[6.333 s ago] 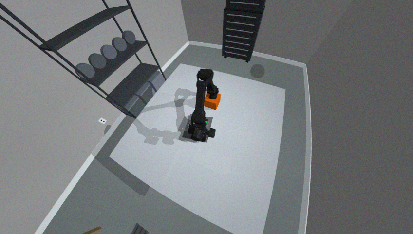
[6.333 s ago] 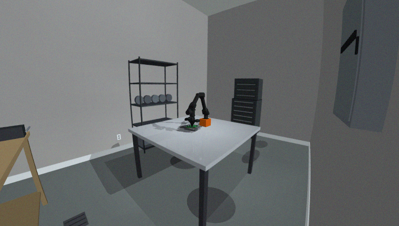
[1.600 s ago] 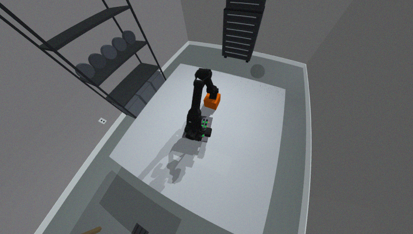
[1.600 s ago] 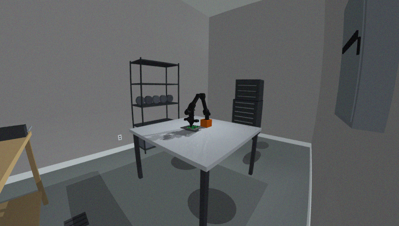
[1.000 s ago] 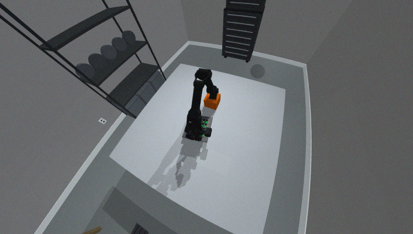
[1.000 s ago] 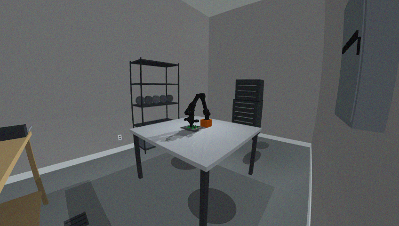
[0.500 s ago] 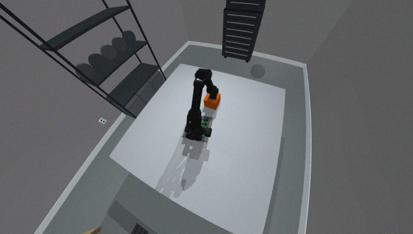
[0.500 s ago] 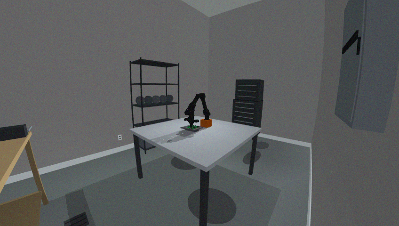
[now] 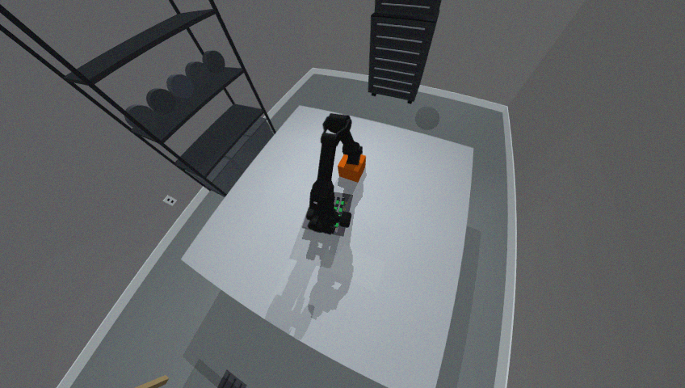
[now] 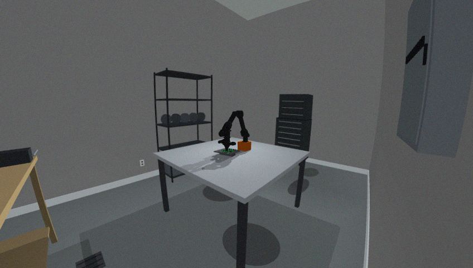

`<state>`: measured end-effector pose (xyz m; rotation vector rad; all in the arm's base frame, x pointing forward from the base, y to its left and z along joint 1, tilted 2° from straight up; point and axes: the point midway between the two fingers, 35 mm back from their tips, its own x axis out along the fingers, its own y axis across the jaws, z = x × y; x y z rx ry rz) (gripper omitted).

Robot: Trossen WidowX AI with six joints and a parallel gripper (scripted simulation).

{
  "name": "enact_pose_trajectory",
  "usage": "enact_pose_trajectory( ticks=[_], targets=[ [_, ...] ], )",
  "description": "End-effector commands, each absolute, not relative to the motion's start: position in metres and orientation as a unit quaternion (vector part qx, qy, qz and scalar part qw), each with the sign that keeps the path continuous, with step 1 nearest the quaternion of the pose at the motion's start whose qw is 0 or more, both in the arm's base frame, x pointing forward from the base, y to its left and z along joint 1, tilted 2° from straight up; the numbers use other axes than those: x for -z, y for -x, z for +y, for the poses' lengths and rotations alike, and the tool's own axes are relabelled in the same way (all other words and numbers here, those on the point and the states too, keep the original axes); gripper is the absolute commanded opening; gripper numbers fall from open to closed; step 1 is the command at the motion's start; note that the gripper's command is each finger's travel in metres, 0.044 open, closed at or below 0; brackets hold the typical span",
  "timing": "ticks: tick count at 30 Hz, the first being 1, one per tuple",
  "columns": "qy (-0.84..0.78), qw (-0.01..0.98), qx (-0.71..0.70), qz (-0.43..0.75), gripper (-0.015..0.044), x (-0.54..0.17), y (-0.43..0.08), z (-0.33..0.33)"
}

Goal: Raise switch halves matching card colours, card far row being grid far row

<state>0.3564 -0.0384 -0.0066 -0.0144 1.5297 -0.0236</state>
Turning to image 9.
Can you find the dark grey switch panel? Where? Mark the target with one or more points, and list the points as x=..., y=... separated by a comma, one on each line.
x=342, y=203

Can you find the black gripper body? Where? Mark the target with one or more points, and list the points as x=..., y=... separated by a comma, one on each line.
x=344, y=220

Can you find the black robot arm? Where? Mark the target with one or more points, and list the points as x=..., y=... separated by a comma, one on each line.
x=322, y=190

